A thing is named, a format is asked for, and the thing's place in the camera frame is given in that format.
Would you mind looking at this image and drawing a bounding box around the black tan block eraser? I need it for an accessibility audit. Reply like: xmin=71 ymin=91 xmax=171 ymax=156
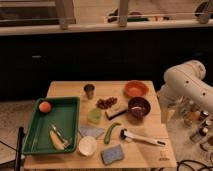
xmin=105 ymin=106 xmax=127 ymax=120

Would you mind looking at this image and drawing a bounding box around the orange fruit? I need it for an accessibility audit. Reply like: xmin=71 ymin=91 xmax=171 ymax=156
xmin=39 ymin=101 xmax=52 ymax=113

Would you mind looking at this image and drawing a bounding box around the bunch of brown grapes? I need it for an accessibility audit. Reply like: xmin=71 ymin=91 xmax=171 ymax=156
xmin=96 ymin=97 xmax=117 ymax=109

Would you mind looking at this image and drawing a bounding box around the green plastic tray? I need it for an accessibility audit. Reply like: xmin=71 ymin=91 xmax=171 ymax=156
xmin=22 ymin=97 xmax=80 ymax=155

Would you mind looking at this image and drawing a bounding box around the metal cup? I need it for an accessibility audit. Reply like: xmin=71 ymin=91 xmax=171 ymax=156
xmin=84 ymin=84 xmax=95 ymax=99

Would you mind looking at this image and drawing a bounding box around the black stand pole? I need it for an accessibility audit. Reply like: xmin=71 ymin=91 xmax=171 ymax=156
xmin=14 ymin=126 xmax=25 ymax=171

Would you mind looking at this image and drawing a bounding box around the orange bowl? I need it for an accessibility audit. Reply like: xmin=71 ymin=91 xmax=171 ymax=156
xmin=124 ymin=80 xmax=149 ymax=97

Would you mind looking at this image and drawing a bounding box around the white black dish brush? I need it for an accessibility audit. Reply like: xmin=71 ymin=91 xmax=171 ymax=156
xmin=120 ymin=129 xmax=166 ymax=146

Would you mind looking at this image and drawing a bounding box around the white round bowl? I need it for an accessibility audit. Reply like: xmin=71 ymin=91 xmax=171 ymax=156
xmin=78 ymin=136 xmax=97 ymax=156

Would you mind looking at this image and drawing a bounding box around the blue sponge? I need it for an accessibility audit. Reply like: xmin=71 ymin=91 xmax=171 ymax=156
xmin=101 ymin=145 xmax=124 ymax=165

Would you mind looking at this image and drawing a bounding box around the metal fork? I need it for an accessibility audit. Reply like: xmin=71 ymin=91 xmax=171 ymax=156
xmin=51 ymin=124 xmax=70 ymax=148

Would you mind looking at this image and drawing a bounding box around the grey cloth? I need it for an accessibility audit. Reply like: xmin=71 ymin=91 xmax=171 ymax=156
xmin=79 ymin=125 xmax=104 ymax=139

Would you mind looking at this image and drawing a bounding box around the green plastic cup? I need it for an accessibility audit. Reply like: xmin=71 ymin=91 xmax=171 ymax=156
xmin=88 ymin=108 xmax=102 ymax=124

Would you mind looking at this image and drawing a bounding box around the dark red bowl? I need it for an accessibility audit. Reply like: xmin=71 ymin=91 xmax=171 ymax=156
xmin=128 ymin=97 xmax=151 ymax=120

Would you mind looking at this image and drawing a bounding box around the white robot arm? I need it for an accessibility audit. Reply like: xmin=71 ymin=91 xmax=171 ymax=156
xmin=157 ymin=60 xmax=213 ymax=123

